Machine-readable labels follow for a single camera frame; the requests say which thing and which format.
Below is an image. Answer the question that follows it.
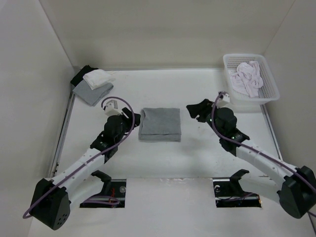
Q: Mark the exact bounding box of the folded white tank top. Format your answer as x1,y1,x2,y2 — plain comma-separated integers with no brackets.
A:
83,69,115,90

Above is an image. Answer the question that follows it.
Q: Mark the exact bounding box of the white tank top in basket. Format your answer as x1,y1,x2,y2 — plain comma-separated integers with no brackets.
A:
230,61,264,98

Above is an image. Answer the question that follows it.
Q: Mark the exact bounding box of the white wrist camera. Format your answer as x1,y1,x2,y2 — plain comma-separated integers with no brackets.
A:
101,99,120,117
217,91,230,105

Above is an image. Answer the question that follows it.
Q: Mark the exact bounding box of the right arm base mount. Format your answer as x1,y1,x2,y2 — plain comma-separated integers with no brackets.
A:
213,169,261,208

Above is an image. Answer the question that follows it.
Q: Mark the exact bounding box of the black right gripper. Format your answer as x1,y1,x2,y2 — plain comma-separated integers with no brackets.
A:
186,99,224,138

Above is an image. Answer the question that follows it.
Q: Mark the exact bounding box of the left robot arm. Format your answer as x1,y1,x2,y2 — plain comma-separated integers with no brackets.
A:
23,108,141,230

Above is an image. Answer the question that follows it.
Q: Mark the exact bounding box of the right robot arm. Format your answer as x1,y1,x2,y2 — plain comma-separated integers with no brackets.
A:
186,94,316,219

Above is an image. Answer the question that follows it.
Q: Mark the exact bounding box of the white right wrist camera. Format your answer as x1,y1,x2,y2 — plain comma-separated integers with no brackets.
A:
217,91,230,105

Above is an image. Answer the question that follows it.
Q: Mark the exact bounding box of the white plastic basket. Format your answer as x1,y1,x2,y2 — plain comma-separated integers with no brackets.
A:
223,54,280,106

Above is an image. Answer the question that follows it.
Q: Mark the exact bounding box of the folded black tank top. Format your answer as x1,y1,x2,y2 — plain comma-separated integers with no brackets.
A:
70,65,98,87

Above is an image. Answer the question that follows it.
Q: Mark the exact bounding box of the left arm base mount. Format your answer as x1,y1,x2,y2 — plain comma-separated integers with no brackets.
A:
79,170,127,208

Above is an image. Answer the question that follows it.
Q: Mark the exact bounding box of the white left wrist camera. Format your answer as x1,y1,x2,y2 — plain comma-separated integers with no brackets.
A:
101,99,120,117

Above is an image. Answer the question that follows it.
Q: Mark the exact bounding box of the grey tank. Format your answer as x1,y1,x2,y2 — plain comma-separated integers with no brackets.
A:
73,80,114,106
138,108,182,142

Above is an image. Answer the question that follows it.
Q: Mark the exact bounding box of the folded grey tank top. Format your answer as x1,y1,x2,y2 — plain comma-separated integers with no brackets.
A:
73,80,114,106

